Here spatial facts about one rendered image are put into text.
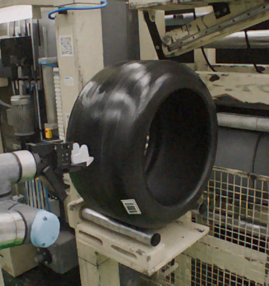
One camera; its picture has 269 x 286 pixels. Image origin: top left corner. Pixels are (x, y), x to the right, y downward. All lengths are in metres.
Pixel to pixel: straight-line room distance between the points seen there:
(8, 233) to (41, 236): 0.07
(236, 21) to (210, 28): 0.11
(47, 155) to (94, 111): 0.22
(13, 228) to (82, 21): 0.84
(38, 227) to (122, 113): 0.42
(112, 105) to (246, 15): 0.61
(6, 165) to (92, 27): 0.70
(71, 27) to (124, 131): 0.51
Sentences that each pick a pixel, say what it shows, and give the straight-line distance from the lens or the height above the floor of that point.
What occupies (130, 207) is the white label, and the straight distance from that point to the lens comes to 1.10.
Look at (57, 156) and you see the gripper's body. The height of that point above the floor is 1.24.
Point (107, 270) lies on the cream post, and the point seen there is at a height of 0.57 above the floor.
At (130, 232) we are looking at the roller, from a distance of 1.26.
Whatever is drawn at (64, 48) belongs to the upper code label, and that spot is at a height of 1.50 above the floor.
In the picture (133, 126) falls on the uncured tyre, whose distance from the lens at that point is 1.03.
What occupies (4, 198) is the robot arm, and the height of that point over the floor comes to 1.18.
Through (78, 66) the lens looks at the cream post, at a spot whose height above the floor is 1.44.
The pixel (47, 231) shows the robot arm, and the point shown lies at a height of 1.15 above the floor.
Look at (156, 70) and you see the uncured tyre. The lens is 1.13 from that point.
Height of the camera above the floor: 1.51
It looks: 15 degrees down
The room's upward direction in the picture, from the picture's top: 3 degrees counter-clockwise
